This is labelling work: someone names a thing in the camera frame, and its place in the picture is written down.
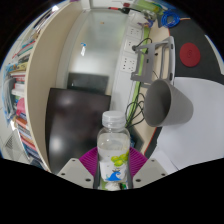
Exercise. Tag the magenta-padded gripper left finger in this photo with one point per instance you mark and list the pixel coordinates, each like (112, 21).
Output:
(75, 171)

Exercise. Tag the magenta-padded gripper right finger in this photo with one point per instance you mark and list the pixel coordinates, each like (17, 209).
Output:
(150, 171)

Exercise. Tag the clear plastic water bottle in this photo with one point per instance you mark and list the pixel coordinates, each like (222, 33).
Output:
(113, 146)

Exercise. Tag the black computer monitor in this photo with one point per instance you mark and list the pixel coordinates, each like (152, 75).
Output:
(76, 130)

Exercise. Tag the white paper sheet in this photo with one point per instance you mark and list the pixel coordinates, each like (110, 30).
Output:
(200, 133)

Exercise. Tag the grey cup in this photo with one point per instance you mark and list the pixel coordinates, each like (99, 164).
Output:
(176, 106)

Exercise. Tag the wooden shelf with books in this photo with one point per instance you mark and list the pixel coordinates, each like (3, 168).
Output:
(36, 83)

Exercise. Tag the grey metal laptop stand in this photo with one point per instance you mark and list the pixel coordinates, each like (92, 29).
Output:
(148, 71)

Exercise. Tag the flat round red coaster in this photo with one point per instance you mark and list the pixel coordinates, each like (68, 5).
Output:
(190, 54)

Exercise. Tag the black desk mat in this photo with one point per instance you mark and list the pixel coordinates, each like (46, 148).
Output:
(203, 33)

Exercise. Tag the white wall socket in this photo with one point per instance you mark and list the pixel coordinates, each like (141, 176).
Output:
(128, 63)
(131, 46)
(135, 31)

